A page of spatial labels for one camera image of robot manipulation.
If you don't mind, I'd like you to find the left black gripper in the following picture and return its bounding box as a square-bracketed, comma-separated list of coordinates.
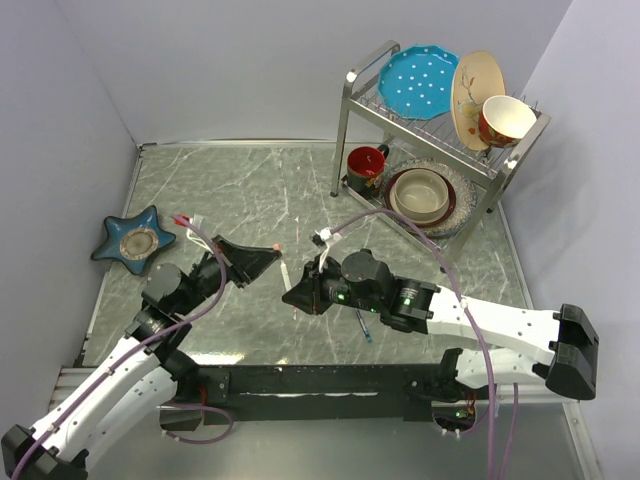
[176, 235, 281, 316]

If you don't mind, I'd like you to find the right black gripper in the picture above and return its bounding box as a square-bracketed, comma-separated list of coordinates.
[283, 252, 382, 313]

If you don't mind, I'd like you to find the white orange-tipped marker pen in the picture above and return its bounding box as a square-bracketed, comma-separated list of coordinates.
[280, 259, 292, 292]

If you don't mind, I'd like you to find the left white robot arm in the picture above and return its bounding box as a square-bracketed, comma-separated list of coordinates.
[1, 236, 282, 479]

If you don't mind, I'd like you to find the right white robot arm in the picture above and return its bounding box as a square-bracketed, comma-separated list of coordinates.
[282, 249, 599, 401]

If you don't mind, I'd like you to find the blue marker pen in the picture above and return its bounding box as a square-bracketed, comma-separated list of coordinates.
[354, 309, 373, 344]

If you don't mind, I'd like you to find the blue star-shaped dish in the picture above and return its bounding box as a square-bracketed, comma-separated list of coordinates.
[90, 205, 176, 276]

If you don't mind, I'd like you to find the red black mug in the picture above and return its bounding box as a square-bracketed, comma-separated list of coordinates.
[347, 144, 389, 198]

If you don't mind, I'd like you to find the beige bowl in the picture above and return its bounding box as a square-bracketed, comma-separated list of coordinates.
[389, 168, 450, 222]

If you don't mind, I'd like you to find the steel dish rack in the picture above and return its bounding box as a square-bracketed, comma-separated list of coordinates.
[330, 40, 551, 261]

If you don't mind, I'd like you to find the blue polka-dot plate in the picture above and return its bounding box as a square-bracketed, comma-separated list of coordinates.
[377, 45, 459, 121]

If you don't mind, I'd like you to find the red white bowl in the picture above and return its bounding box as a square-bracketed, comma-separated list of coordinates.
[478, 95, 537, 148]

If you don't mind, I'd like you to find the cream floral plate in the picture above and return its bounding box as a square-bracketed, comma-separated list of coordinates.
[450, 50, 506, 152]

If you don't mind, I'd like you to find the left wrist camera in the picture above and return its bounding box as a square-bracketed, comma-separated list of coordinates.
[172, 212, 211, 254]

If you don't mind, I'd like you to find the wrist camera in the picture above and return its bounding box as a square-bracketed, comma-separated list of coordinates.
[172, 212, 211, 254]
[311, 227, 342, 273]

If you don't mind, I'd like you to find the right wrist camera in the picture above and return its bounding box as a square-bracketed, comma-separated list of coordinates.
[311, 227, 342, 273]

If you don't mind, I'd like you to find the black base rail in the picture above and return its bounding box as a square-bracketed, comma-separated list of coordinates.
[158, 362, 481, 434]

